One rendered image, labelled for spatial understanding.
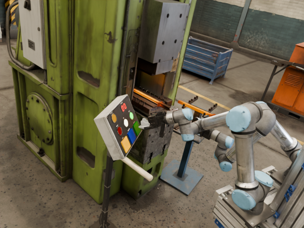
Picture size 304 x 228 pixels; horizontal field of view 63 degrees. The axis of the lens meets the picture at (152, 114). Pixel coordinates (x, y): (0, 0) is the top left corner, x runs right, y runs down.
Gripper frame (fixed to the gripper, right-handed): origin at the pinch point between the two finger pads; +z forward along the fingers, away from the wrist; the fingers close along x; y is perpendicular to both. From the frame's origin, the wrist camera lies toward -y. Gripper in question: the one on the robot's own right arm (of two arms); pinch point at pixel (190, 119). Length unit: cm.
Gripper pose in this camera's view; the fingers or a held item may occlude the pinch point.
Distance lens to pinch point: 191.1
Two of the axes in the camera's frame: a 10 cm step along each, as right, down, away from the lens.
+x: 6.4, -2.8, 7.1
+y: -1.6, 8.6, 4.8
